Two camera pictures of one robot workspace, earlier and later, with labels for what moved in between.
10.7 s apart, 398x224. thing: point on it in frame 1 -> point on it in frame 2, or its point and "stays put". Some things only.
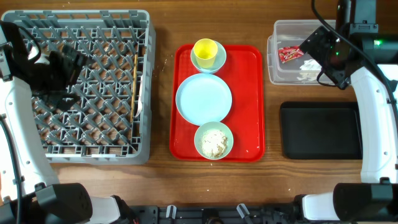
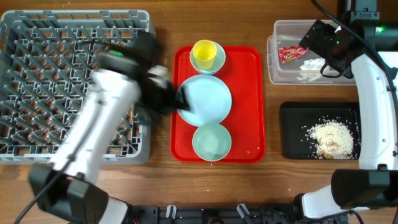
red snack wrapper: x=289 y=53 stays put
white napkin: x=310 y=70 stays put
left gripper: x=72 y=71 -> x=166 y=103
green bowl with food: x=213 y=140 stays put
